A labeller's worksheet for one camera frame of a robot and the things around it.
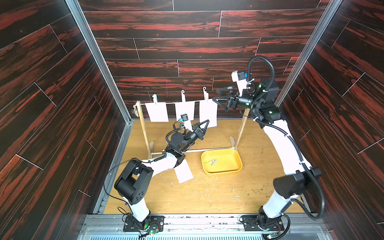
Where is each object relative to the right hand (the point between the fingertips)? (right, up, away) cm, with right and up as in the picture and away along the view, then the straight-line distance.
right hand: (217, 92), depth 64 cm
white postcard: (-16, -42, +28) cm, 53 cm away
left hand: (-2, -12, +9) cm, 15 cm away
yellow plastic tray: (+8, -36, +32) cm, 49 cm away
